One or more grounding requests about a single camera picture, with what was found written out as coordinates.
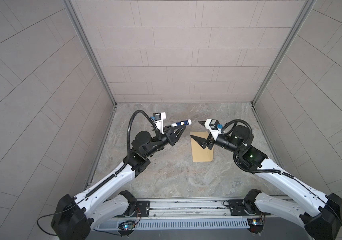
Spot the white slotted cable duct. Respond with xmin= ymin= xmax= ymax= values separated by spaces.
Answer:
xmin=94 ymin=218 xmax=251 ymax=232

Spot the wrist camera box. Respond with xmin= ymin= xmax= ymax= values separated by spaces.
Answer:
xmin=203 ymin=119 xmax=223 ymax=141
xmin=151 ymin=112 xmax=167 ymax=134

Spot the yellow paper envelope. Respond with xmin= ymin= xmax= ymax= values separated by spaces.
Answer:
xmin=190 ymin=132 xmax=214 ymax=163

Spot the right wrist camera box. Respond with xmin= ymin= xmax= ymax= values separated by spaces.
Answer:
xmin=203 ymin=119 xmax=223 ymax=141

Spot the left black corrugated cable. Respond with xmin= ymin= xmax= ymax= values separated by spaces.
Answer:
xmin=83 ymin=109 xmax=160 ymax=199

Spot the left green circuit board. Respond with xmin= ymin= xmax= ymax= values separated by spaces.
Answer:
xmin=118 ymin=221 xmax=136 ymax=231

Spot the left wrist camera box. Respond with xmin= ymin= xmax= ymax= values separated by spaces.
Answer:
xmin=151 ymin=112 xmax=167 ymax=134

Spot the right green circuit board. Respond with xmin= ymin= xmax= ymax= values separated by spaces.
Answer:
xmin=247 ymin=218 xmax=264 ymax=234

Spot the blue white glue stick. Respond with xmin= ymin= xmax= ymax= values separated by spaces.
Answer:
xmin=171 ymin=119 xmax=192 ymax=127

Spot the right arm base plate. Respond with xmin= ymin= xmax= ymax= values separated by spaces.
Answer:
xmin=227 ymin=200 xmax=262 ymax=216

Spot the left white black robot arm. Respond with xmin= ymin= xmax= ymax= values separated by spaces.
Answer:
xmin=51 ymin=126 xmax=186 ymax=240

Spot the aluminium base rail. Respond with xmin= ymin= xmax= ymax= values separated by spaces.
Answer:
xmin=134 ymin=196 xmax=314 ymax=221

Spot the green circuit board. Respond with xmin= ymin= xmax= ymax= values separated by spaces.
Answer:
xmin=118 ymin=221 xmax=136 ymax=231
xmin=247 ymin=218 xmax=264 ymax=234

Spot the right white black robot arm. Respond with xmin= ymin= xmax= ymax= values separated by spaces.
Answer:
xmin=192 ymin=119 xmax=342 ymax=240

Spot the right black corrugated cable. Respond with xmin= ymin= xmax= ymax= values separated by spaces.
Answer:
xmin=221 ymin=119 xmax=294 ymax=179

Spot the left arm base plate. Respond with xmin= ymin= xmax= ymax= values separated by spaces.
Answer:
xmin=127 ymin=201 xmax=151 ymax=217

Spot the black corrugated cable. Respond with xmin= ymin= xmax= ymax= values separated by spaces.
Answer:
xmin=83 ymin=109 xmax=160 ymax=199
xmin=221 ymin=119 xmax=294 ymax=179

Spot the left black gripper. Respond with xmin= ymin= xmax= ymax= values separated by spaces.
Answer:
xmin=140 ymin=125 xmax=183 ymax=159

